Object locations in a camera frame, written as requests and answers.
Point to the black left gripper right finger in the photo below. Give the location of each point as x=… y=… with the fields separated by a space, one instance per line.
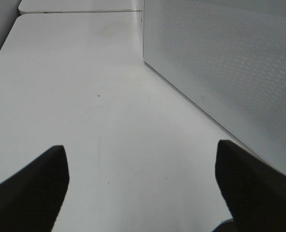
x=254 y=192

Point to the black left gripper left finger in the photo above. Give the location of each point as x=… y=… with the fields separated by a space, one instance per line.
x=31 y=199

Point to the white microwave door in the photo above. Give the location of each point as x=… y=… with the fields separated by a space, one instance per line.
x=229 y=58

